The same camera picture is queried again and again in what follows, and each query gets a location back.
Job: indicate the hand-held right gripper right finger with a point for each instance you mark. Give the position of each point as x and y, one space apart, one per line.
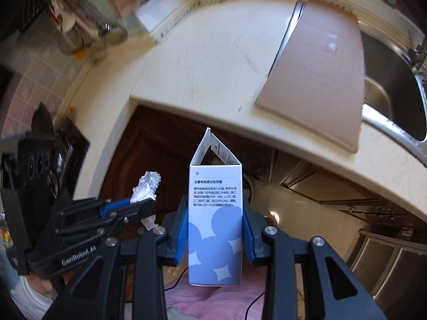
247 230

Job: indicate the brown cardboard sheet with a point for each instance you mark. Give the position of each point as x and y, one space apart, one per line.
317 73

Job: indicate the pink clothing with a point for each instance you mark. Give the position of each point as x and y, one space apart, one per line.
206 303

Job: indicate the stainless steel double sink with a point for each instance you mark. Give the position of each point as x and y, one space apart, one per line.
393 83

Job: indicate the aluminium foil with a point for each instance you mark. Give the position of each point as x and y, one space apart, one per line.
146 186

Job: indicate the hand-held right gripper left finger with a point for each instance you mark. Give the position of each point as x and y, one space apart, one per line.
181 226

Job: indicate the black gas stove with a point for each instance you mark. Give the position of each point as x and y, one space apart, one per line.
73 153

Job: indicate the metal mesh strainer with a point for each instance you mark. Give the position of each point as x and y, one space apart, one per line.
70 41

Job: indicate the white box with blue circles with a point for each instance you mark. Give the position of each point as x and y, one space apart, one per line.
213 240

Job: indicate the person's left forearm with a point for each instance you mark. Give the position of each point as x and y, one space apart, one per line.
26 300

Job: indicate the white drip tray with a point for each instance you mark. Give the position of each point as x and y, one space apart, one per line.
156 16

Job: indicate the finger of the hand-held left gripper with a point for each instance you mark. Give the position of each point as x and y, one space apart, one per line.
140 210
115 205

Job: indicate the black wall utensil rack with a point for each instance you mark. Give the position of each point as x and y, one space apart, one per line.
35 10

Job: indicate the white rice paddle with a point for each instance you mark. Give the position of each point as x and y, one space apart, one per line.
67 22

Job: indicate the steel kitchen faucet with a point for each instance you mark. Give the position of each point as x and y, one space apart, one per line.
418 53

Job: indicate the black wok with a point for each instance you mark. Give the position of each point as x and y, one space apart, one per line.
42 121

